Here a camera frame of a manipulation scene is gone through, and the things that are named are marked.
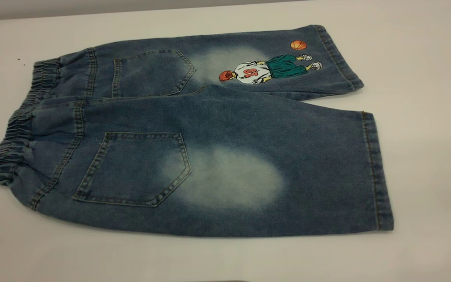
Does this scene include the blue denim shorts basketball print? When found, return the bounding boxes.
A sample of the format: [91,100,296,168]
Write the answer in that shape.
[0,24,394,238]

